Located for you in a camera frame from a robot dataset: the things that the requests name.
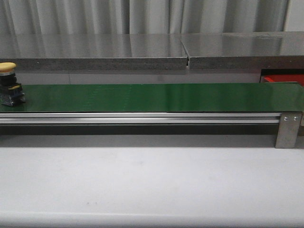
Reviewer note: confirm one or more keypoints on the yellow mushroom push button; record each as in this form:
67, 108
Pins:
11, 92

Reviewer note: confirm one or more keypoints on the right steel counter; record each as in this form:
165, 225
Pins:
256, 50

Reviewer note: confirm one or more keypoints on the steel counter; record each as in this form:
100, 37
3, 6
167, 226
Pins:
256, 50
84, 52

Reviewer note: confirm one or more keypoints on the green conveyor belt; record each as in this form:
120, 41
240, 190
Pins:
220, 97

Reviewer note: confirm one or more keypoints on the left steel counter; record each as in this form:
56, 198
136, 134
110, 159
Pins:
84, 52

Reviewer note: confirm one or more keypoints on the red plastic bin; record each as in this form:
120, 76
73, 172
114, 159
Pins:
299, 78

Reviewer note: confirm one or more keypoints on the grey pleated curtain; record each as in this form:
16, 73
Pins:
140, 16

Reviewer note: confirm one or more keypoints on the steel conveyor support bracket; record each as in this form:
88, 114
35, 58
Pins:
288, 130

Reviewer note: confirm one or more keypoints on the aluminium conveyor side rail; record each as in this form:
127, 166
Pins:
139, 118

